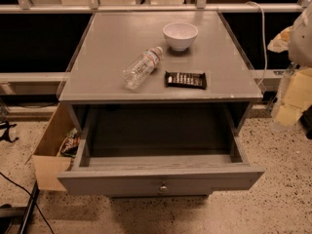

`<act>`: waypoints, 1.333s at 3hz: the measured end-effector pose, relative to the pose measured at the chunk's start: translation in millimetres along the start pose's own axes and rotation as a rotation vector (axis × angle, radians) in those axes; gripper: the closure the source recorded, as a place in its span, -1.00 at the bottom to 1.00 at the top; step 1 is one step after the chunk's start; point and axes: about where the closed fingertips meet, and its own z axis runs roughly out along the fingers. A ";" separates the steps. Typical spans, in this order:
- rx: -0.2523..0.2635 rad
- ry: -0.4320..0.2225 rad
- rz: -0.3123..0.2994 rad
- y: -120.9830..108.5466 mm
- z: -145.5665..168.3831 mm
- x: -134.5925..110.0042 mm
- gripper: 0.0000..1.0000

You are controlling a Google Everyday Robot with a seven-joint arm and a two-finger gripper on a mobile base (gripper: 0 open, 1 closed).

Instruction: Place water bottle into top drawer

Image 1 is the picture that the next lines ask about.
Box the clear plastic water bottle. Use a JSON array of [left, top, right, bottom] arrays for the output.
[[123, 47, 163, 90]]

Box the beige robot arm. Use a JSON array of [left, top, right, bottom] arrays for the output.
[[267, 4, 312, 67]]

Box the grey open top drawer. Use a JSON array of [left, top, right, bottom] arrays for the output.
[[58, 104, 264, 197]]

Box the brass drawer knob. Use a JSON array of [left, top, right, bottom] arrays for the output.
[[159, 182, 168, 193]]

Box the dark chocolate bar wrapper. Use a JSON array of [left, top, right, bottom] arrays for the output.
[[165, 72, 207, 90]]

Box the grey wooden nightstand cabinet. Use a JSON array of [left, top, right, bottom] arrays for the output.
[[60, 11, 262, 138]]

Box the white ceramic bowl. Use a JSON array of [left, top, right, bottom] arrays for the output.
[[163, 22, 198, 51]]

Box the colourful snack bag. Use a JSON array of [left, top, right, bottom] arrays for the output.
[[58, 128, 80, 158]]

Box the brown cardboard box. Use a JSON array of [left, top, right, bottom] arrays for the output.
[[32, 104, 74, 191]]

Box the black floor bar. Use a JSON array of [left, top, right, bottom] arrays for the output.
[[18, 183, 39, 234]]

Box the white cable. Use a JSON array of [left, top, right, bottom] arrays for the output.
[[246, 1, 269, 87]]

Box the black strap on floor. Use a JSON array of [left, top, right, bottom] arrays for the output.
[[0, 120, 20, 144]]

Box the black floor cable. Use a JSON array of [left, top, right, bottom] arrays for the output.
[[0, 172, 56, 234]]

